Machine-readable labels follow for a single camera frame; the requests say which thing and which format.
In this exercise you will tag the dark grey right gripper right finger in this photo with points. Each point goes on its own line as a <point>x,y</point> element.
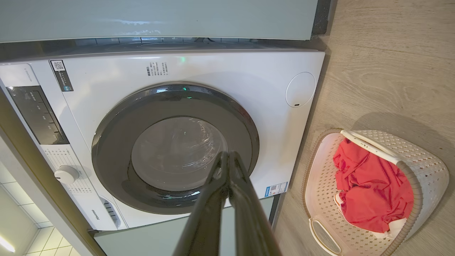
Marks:
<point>249,220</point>

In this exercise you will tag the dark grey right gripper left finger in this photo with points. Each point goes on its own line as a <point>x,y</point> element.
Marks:
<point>208,213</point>

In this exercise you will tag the white perforated laundry basket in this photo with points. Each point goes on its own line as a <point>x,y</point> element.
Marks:
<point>423,167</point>

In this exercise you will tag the blue energy label sticker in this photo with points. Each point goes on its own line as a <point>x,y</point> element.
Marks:
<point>276,189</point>

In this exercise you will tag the dark grey round washer door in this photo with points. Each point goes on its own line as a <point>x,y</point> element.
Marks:
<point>117,142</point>

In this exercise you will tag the red garment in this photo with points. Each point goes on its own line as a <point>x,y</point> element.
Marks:
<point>373,188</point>

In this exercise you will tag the round white filter cover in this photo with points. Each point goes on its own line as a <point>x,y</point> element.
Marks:
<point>300,89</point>

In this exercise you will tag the white washer control knob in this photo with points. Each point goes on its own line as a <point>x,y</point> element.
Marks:
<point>66,174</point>

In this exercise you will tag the white front-load washing machine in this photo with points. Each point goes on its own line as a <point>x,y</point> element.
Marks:
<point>106,81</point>

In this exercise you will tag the black washer control panel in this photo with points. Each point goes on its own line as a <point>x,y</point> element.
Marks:
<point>37,115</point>

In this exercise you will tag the black QR code sticker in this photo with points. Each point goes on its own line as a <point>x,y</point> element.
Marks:
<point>62,76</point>

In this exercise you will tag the dark cabinet edge strip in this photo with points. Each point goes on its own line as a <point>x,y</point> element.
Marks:
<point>321,16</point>

